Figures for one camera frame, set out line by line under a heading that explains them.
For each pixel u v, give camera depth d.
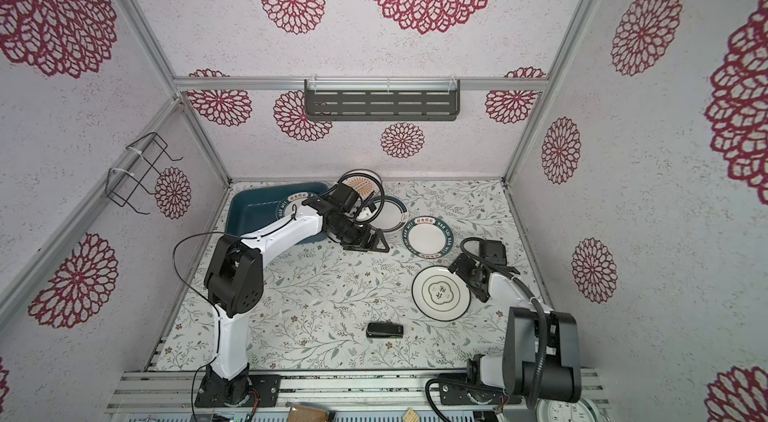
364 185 0.77
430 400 0.71
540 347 0.40
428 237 1.04
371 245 0.78
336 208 0.71
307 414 0.67
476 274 0.72
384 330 0.83
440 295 0.90
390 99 0.93
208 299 0.54
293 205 1.09
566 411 0.68
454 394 0.73
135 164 0.76
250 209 1.10
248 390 0.73
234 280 0.52
